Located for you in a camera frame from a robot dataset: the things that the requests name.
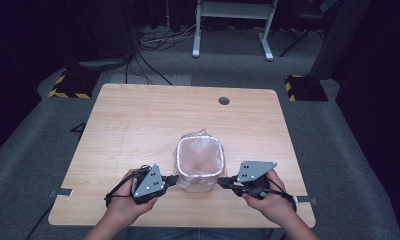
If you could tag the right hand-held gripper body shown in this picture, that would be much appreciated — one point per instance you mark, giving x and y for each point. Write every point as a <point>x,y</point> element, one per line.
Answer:
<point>254,170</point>

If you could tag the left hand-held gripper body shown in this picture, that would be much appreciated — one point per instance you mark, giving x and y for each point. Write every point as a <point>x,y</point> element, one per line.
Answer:
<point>149,183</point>

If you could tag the white plastic bin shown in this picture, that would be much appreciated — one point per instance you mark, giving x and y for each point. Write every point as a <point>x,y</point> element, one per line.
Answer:
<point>198,186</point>

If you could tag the pink translucent plastic bag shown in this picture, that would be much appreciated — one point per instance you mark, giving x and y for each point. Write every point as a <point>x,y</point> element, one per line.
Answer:
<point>199,156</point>

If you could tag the person's left hand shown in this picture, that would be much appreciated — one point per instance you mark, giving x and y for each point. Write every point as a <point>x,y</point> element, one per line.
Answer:
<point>124,206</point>

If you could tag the person's right hand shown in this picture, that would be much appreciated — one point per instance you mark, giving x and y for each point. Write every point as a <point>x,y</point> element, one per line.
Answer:
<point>274,206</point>

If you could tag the black tripod stand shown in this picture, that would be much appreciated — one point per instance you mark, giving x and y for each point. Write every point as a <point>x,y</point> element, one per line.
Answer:
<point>296,41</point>

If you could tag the grey padded column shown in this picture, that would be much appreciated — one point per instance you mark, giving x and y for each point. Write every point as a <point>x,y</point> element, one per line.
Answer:
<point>338,40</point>

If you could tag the black triangular bracket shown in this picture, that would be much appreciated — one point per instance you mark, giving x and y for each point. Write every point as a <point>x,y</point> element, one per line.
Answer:
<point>79,128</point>

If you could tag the black yellow striped base plate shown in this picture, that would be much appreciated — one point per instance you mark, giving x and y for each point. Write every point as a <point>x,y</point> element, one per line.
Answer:
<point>306,88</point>
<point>73,86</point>

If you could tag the white metal desk frame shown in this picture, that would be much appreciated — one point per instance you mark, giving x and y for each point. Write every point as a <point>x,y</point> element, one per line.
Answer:
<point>234,10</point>

